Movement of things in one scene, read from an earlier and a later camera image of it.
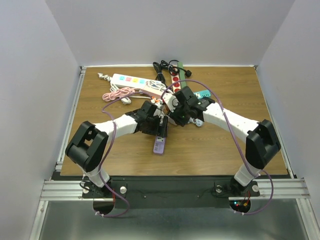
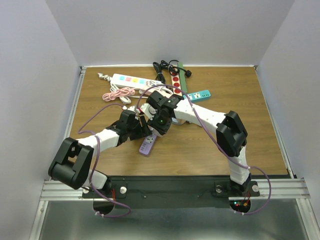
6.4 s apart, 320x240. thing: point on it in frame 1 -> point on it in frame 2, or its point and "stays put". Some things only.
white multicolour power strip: x=129 y=81 stays put
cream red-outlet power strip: x=176 y=87 stays put
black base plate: x=170 y=193 stays put
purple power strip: x=159 y=144 -> x=148 y=145
